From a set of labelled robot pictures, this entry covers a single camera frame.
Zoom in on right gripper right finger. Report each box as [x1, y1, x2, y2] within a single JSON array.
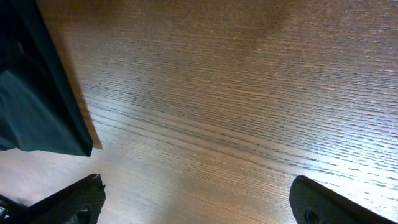
[[289, 175, 395, 224]]

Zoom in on black leggings red waistband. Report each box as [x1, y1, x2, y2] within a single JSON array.
[[1, 0, 93, 157]]

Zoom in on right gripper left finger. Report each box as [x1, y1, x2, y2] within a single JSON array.
[[1, 174, 106, 224]]

